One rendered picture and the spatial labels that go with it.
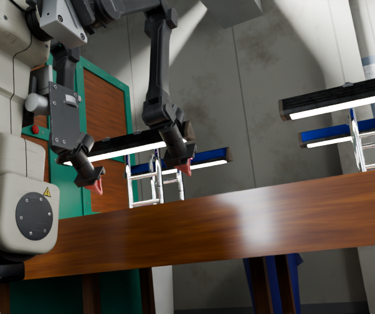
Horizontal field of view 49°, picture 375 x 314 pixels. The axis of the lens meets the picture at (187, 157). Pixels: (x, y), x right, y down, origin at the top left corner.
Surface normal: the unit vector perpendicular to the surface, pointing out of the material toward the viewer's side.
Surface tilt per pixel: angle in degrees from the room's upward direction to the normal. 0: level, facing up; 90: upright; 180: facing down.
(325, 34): 90
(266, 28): 90
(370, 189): 90
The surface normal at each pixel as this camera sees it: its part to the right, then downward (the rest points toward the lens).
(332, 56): -0.44, -0.15
